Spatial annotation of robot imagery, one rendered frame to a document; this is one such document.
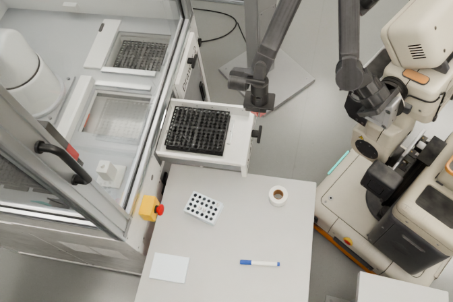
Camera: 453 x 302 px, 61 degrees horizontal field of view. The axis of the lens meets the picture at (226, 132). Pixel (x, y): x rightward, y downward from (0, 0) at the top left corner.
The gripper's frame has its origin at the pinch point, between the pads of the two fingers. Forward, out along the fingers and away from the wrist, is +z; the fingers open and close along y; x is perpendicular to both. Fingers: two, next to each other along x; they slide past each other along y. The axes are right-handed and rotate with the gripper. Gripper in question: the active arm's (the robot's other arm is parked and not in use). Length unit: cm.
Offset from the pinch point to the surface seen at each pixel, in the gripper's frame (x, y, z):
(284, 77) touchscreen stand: -91, -6, 96
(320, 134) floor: -52, -33, 99
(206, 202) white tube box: 28.4, 15.8, 20.1
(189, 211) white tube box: 32.6, 21.3, 20.2
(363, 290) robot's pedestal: 49, -41, 23
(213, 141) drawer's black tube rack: 7.9, 16.2, 9.8
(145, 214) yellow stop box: 39, 34, 9
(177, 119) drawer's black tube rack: 0.1, 32.0, 10.4
